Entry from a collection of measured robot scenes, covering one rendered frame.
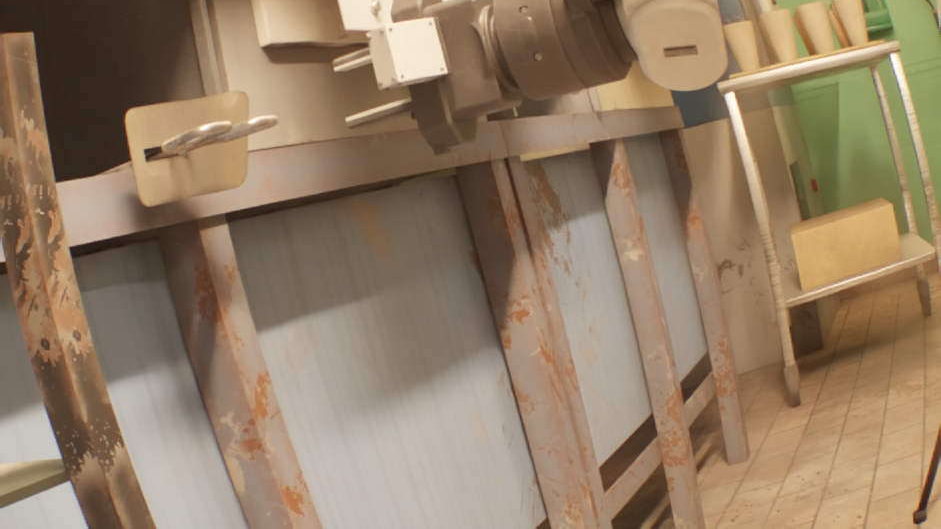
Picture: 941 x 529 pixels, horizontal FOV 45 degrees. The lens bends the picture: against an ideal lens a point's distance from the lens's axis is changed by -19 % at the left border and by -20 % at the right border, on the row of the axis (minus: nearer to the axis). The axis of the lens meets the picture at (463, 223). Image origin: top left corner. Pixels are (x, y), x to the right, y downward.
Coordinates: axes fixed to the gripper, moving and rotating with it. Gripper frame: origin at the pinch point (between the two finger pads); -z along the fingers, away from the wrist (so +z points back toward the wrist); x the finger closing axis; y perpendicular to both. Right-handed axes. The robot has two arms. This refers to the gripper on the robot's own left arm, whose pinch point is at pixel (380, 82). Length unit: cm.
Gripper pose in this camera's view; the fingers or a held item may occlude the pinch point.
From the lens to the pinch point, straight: 99.2
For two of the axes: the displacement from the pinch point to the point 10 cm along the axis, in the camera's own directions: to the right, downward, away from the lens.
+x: -2.5, -9.7, -0.1
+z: 9.0, -2.3, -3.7
